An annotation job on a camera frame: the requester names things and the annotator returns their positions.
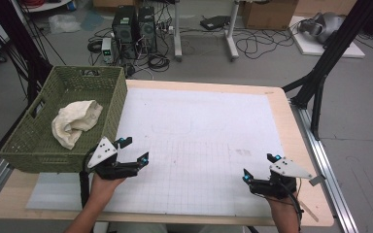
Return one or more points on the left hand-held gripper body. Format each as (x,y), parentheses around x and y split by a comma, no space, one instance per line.
(102,153)

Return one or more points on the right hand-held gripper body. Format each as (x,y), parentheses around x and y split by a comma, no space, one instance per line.
(288,169)

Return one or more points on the cream egg print cloth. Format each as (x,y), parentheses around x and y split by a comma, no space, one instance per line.
(74,121)

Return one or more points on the green woven basket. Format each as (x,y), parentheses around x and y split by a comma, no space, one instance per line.
(29,142)

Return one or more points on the person's left hand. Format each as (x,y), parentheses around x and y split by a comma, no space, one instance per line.
(105,189)

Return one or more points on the person's right hand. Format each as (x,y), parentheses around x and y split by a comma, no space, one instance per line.
(280,204)

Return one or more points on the grey tape piece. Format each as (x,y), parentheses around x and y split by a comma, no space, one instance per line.
(317,180)

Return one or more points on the white grid mat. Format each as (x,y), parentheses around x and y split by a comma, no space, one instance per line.
(191,129)

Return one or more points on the small white power supply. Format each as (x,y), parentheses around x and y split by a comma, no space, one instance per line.
(107,50)

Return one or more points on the large black computer tower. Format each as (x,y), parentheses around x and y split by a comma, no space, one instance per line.
(123,30)

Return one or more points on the slim black computer tower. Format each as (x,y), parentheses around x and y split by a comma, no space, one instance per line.
(147,29)

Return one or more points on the white floor board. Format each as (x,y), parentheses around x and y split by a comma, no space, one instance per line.
(311,48)

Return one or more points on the white desk leg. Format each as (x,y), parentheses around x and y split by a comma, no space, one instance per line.
(177,32)
(231,35)

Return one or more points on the clear plastic bag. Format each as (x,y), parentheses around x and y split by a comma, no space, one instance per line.
(64,23)

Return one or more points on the grey headset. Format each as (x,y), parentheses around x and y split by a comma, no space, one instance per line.
(323,26)

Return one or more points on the brown cardboard box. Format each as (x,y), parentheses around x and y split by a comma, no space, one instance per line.
(268,14)

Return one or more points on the flat black device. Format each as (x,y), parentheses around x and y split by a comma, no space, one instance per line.
(215,22)

